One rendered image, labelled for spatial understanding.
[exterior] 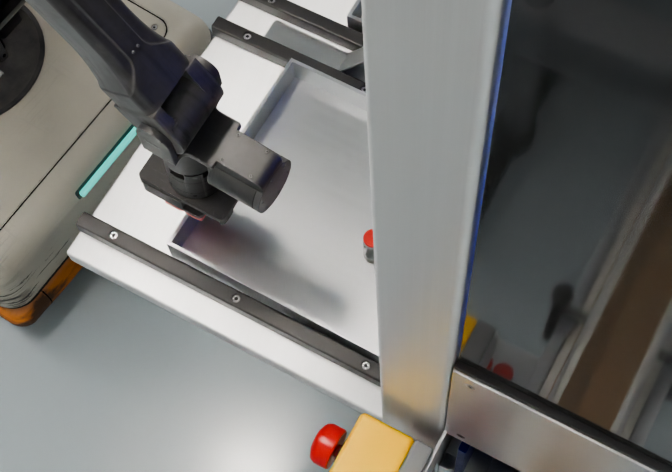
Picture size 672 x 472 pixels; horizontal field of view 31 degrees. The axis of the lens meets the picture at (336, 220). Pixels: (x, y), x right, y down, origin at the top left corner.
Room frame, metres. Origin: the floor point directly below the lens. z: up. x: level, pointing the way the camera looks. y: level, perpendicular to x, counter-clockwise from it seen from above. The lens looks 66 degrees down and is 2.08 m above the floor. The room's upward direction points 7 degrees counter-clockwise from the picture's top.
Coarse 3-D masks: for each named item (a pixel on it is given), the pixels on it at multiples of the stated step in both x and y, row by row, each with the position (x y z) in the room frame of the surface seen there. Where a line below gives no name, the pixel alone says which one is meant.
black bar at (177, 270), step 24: (120, 240) 0.54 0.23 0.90; (168, 264) 0.50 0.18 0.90; (192, 288) 0.48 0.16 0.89; (216, 288) 0.47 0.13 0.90; (240, 312) 0.44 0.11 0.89; (264, 312) 0.44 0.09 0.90; (288, 336) 0.41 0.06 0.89; (312, 336) 0.40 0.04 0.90; (336, 360) 0.38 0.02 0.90; (360, 360) 0.37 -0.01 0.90
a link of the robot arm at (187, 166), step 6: (168, 162) 0.54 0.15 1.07; (180, 162) 0.53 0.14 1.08; (186, 162) 0.53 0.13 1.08; (192, 162) 0.53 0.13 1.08; (198, 162) 0.53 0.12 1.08; (174, 168) 0.53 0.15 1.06; (180, 168) 0.53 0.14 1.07; (186, 168) 0.53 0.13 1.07; (192, 168) 0.53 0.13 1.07; (198, 168) 0.53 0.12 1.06; (204, 168) 0.53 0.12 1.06; (186, 174) 0.53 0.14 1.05; (192, 174) 0.53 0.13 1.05; (198, 174) 0.53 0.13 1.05
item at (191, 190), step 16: (160, 160) 0.58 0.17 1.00; (144, 176) 0.56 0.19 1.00; (160, 176) 0.56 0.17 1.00; (176, 176) 0.53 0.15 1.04; (192, 176) 0.53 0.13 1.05; (176, 192) 0.54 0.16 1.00; (192, 192) 0.53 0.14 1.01; (208, 192) 0.53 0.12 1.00; (208, 208) 0.52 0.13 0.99; (224, 208) 0.52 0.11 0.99
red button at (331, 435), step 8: (328, 424) 0.28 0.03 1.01; (320, 432) 0.27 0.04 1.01; (328, 432) 0.27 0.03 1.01; (336, 432) 0.27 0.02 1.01; (344, 432) 0.27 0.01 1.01; (320, 440) 0.27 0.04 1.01; (328, 440) 0.26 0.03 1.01; (336, 440) 0.26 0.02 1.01; (344, 440) 0.27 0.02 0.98; (312, 448) 0.26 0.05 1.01; (320, 448) 0.26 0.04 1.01; (328, 448) 0.26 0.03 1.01; (336, 448) 0.26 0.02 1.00; (312, 456) 0.25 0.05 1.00; (320, 456) 0.25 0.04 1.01; (328, 456) 0.25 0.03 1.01; (320, 464) 0.25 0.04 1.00; (328, 464) 0.25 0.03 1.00
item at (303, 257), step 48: (288, 96) 0.70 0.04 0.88; (336, 96) 0.69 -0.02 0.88; (288, 144) 0.64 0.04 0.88; (336, 144) 0.63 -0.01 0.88; (288, 192) 0.58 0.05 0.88; (336, 192) 0.57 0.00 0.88; (192, 240) 0.53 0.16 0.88; (240, 240) 0.53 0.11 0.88; (288, 240) 0.52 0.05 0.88; (336, 240) 0.51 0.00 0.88; (240, 288) 0.47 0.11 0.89; (288, 288) 0.47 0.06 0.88; (336, 288) 0.46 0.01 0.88; (336, 336) 0.40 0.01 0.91
